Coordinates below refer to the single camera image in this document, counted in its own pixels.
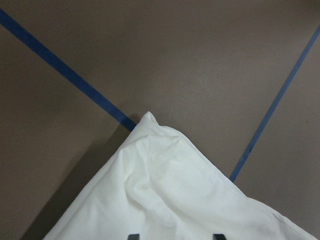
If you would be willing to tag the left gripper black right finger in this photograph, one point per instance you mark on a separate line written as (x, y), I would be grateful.
(219, 236)

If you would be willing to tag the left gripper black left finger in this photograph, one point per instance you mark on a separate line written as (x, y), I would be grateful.
(135, 236)

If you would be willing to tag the white long-sleeve printed shirt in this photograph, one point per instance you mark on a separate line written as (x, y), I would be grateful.
(159, 186)

